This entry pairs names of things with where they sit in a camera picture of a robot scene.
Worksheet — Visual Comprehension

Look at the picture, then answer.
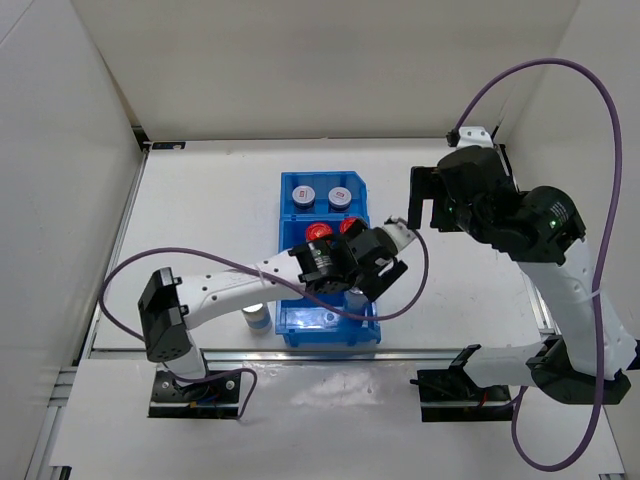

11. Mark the silver-top bottle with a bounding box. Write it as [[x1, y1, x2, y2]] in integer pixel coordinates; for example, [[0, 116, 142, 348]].
[[344, 288, 369, 315], [241, 303, 272, 335]]

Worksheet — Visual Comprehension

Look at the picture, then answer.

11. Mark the red-lid jar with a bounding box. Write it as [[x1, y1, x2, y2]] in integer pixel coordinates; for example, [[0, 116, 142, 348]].
[[305, 222, 334, 242], [339, 217, 368, 236]]

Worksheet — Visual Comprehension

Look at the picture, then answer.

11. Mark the white-lid jar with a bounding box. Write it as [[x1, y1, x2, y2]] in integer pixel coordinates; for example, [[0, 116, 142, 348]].
[[291, 185, 316, 211], [328, 186, 352, 213]]

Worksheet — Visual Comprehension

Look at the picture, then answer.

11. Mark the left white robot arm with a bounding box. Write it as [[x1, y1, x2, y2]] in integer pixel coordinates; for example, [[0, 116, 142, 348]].
[[137, 218, 416, 400]]

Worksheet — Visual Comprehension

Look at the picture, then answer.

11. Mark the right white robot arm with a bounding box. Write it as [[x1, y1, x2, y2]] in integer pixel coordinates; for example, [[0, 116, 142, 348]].
[[408, 131, 639, 405]]

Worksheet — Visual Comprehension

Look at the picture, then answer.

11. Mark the blue three-compartment plastic bin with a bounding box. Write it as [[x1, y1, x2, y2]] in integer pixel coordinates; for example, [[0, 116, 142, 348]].
[[275, 171, 381, 347]]

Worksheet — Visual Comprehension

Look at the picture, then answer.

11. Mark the small dark label left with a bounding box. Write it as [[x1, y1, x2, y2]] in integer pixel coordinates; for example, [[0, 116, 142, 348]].
[[151, 142, 186, 150]]

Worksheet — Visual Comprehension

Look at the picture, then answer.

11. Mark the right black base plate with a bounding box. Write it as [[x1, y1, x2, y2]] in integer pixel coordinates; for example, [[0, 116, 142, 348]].
[[409, 369, 514, 423]]

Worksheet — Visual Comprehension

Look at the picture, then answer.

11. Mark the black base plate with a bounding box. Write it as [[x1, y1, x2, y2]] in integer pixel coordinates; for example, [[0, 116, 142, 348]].
[[147, 367, 257, 420], [409, 369, 514, 423]]

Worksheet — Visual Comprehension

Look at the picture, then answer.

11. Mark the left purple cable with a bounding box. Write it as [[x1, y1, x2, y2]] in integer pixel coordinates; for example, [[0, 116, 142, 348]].
[[99, 227, 430, 421]]

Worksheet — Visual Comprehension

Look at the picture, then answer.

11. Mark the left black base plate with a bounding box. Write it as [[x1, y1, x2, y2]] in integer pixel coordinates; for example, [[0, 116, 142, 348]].
[[147, 367, 257, 420]]

